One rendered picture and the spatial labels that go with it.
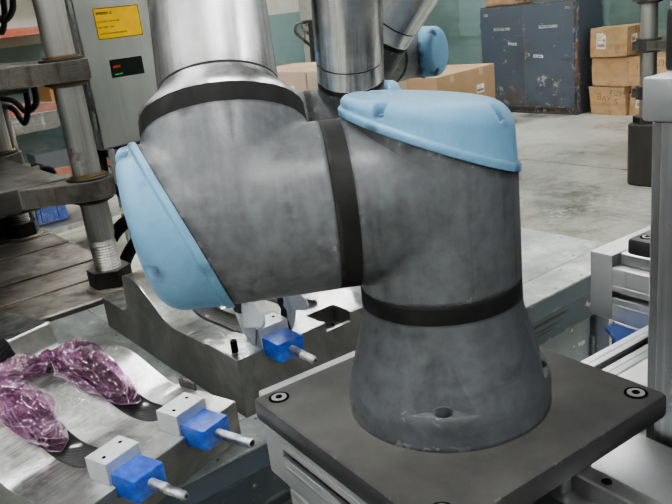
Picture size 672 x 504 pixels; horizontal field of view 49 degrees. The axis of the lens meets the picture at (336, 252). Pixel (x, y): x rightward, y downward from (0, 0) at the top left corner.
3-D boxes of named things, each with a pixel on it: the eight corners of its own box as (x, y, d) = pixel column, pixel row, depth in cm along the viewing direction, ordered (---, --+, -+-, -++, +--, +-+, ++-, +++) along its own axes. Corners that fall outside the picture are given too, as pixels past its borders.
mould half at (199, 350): (384, 351, 118) (376, 272, 114) (247, 418, 103) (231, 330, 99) (225, 284, 156) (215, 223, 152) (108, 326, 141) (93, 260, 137)
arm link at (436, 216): (552, 292, 48) (547, 81, 44) (349, 323, 47) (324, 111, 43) (494, 239, 60) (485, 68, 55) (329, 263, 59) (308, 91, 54)
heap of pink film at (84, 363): (155, 393, 101) (143, 341, 98) (43, 463, 87) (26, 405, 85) (41, 360, 115) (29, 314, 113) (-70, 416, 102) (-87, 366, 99)
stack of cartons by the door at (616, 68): (687, 111, 699) (690, 19, 672) (669, 117, 680) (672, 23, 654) (606, 108, 764) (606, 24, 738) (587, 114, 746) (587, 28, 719)
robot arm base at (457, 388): (595, 393, 54) (594, 267, 51) (443, 481, 47) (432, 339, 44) (452, 334, 66) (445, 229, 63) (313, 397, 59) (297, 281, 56)
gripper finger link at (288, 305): (309, 338, 103) (287, 284, 99) (284, 327, 108) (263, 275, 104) (325, 326, 105) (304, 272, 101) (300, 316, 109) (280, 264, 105)
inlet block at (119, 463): (207, 504, 81) (198, 462, 80) (174, 531, 78) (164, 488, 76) (128, 473, 89) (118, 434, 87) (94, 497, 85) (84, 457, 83)
